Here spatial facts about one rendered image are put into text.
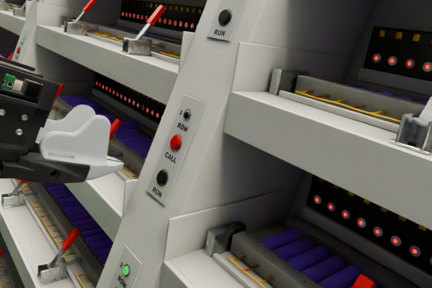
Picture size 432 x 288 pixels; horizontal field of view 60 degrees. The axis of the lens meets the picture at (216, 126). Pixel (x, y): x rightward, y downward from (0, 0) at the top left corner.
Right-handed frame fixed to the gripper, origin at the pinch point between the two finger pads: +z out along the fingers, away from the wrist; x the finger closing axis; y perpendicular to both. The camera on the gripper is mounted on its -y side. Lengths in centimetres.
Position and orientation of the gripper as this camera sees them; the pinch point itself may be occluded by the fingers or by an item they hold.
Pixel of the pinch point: (107, 169)
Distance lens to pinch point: 39.1
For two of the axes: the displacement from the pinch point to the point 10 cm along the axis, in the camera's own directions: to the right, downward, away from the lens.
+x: -6.3, -3.0, 7.1
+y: 3.7, -9.3, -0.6
